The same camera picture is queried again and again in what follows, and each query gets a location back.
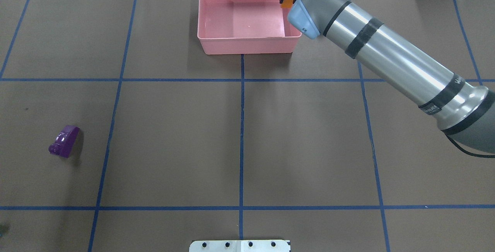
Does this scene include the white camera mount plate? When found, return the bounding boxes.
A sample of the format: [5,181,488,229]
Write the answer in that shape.
[189,240,292,252]

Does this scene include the purple block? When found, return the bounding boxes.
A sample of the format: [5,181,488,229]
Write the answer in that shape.
[48,125,81,158]

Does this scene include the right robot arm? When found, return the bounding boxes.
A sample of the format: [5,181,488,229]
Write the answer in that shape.
[280,0,495,158]

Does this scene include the pink plastic box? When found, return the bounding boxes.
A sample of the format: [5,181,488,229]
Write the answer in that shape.
[197,0,302,55]

